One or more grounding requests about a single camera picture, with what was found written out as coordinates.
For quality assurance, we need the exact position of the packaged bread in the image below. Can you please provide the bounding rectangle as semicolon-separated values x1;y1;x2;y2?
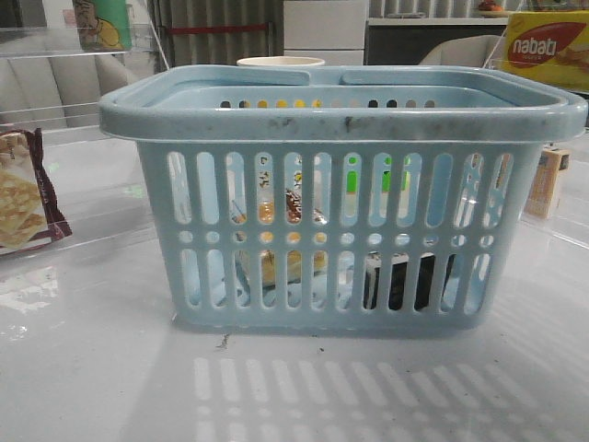
232;189;328;290

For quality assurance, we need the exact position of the black white tissue pack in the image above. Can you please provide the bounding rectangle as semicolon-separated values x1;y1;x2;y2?
363;252;436;310

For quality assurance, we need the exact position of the light blue plastic basket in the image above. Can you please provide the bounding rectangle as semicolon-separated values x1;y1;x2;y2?
98;64;587;336

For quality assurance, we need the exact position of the white paper cup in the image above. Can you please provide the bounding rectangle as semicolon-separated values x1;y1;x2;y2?
237;55;325;69

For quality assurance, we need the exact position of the white cabinet background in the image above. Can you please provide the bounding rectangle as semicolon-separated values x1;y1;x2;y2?
283;1;369;65

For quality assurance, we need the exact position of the clear acrylic shelf left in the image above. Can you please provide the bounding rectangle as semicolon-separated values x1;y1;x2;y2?
0;23;174;259

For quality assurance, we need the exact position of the clear acrylic shelf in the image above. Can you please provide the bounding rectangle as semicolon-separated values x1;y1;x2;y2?
482;0;589;245
0;23;174;259

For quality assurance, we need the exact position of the small beige snack box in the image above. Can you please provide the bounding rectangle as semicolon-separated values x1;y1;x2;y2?
524;147;570;219

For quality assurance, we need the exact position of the brown cracker package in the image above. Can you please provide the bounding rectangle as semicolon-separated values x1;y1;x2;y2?
1;128;72;256

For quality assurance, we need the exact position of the green cartoon snack can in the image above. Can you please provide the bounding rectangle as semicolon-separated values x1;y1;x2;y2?
72;0;132;52

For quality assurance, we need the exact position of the clear acrylic shelf right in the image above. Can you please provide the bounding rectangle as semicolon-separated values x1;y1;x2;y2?
482;0;589;245

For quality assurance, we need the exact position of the yellow nabati wafer box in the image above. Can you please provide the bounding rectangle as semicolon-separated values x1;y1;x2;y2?
501;10;588;93

